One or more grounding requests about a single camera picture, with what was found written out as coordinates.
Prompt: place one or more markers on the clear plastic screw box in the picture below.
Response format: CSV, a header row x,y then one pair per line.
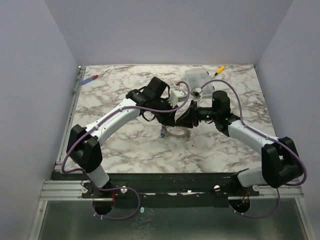
x,y
196,78

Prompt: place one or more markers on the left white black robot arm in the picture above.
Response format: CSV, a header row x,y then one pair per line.
x,y
84,144

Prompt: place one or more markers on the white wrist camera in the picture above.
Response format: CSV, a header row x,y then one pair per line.
x,y
176,96
197,93

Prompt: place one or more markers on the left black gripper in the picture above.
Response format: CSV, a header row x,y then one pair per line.
x,y
168,119

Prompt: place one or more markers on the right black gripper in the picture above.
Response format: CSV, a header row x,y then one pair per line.
x,y
194,115

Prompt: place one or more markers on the aluminium left side rail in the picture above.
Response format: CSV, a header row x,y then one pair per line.
x,y
64,142

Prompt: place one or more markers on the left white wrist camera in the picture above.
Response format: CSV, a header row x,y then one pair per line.
x,y
176,96

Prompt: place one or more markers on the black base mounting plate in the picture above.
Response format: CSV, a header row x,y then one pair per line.
x,y
170,190

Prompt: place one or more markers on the blue keys bunch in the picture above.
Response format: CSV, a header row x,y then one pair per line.
x,y
163,133

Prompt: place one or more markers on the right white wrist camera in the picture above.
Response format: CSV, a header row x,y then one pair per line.
x,y
197,93

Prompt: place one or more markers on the aluminium rail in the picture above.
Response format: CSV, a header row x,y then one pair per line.
x,y
61,190
64,142

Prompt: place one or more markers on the blue red handled screwdriver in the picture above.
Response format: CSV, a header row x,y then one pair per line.
x,y
92,78

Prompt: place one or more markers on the aluminium front rail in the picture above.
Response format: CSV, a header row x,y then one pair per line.
x,y
61,190

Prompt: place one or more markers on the yellow handled screwdriver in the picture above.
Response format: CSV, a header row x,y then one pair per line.
x,y
217,72

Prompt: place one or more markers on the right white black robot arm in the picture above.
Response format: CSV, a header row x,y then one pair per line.
x,y
278,162

